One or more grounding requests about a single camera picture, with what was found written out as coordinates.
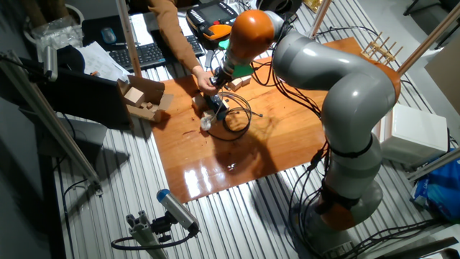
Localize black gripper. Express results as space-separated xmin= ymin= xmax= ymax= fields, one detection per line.
xmin=209 ymin=67 xmax=234 ymax=91

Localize black docking station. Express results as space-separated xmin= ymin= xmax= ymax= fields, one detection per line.
xmin=203 ymin=91 xmax=228 ymax=122

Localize person's hand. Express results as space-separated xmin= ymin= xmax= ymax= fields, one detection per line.
xmin=193 ymin=65 xmax=219 ymax=96

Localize orange and black teach pendant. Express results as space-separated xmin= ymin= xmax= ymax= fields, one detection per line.
xmin=185 ymin=1 xmax=240 ymax=51

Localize torn cardboard box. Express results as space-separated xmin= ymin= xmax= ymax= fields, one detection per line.
xmin=116 ymin=74 xmax=175 ymax=124

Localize varnished wooden board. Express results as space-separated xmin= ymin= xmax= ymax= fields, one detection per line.
xmin=150 ymin=37 xmax=398 ymax=204

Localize black keyboard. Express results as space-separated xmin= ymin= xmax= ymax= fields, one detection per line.
xmin=109 ymin=35 xmax=205 ymax=72

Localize white desk sheet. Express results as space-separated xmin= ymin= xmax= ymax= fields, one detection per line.
xmin=129 ymin=12 xmax=159 ymax=46

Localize black filament spool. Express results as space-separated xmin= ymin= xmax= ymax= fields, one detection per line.
xmin=257 ymin=0 xmax=303 ymax=17

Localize white paper stack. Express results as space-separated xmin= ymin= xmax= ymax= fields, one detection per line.
xmin=77 ymin=41 xmax=130 ymax=82

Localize grey computer mouse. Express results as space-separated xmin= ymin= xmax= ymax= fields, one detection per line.
xmin=101 ymin=27 xmax=118 ymax=45

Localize black monitor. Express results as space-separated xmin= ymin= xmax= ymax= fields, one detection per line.
xmin=19 ymin=57 xmax=134 ymax=131

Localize black mouse pad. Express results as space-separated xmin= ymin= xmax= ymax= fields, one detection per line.
xmin=81 ymin=14 xmax=127 ymax=50

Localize black cap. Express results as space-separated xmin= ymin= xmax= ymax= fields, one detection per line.
xmin=57 ymin=45 xmax=86 ymax=73

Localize white round bin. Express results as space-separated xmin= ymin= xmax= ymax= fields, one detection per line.
xmin=23 ymin=3 xmax=86 ymax=47

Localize wooden peg rack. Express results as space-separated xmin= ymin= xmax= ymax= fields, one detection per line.
xmin=360 ymin=31 xmax=404 ymax=72

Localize clear plastic bag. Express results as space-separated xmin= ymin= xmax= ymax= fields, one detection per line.
xmin=31 ymin=16 xmax=84 ymax=60

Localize aluminium profile stub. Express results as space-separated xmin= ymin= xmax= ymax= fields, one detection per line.
xmin=125 ymin=210 xmax=170 ymax=259

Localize white box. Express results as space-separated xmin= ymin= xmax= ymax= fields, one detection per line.
xmin=379 ymin=104 xmax=449 ymax=168

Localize brown cardboard sheet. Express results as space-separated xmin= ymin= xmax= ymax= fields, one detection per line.
xmin=424 ymin=35 xmax=460 ymax=116

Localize blue plastic bag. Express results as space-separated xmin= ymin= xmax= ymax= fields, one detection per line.
xmin=410 ymin=149 xmax=460 ymax=222

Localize green wrist mount plate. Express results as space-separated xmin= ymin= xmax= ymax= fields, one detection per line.
xmin=218 ymin=38 xmax=254 ymax=78

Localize black coiled cable bundle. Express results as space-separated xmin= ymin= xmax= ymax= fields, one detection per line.
xmin=206 ymin=91 xmax=264 ymax=142

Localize light frame post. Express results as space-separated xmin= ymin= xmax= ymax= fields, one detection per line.
xmin=397 ymin=1 xmax=460 ymax=76
xmin=115 ymin=0 xmax=143 ymax=78
xmin=307 ymin=0 xmax=332 ymax=39

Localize silver camera with blue cap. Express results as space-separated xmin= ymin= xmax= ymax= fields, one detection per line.
xmin=156 ymin=188 xmax=201 ymax=235

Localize aluminium frame bar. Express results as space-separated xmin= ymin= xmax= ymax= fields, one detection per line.
xmin=407 ymin=147 xmax=460 ymax=183
xmin=0 ymin=50 xmax=104 ymax=197

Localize black camera cable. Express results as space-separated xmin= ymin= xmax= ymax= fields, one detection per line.
xmin=110 ymin=230 xmax=197 ymax=251

